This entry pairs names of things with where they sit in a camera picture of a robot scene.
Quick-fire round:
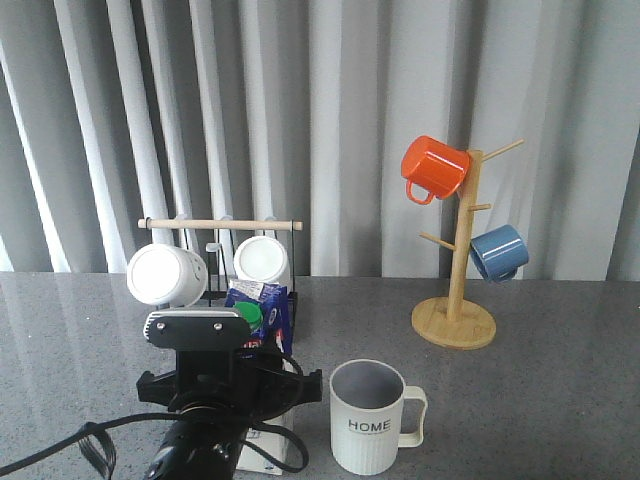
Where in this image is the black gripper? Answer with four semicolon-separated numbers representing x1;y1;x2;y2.
136;348;321;418

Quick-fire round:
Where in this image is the blue white milk carton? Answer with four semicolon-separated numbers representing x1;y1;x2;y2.
225;279;293;475

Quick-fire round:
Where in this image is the white HOME mug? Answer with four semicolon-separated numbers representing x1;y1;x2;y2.
329;359;428;476

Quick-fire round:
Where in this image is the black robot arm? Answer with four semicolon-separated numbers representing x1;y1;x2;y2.
137;347;323;479

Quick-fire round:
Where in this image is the smooth white hanging mug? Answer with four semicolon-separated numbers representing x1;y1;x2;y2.
126;244;208;306

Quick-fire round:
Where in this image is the black metal mug rack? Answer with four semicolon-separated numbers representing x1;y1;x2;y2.
137;217;304;323

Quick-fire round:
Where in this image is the ribbed white hanging mug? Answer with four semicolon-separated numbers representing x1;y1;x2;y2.
234;236;291;288

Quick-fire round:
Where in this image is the wooden mug tree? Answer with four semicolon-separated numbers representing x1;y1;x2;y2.
411;139;524;350

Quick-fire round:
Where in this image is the grey pleated curtain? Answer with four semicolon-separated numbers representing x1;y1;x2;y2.
1;1;639;281

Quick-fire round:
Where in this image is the blue enamel mug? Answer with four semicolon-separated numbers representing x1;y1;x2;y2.
470;224;529;283

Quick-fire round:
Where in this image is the orange enamel mug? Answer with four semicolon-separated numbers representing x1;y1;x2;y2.
401;136;471;205

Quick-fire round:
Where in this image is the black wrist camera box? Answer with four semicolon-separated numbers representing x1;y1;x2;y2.
143;307;251;352

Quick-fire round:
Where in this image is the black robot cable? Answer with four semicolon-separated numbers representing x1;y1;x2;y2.
0;349;309;479

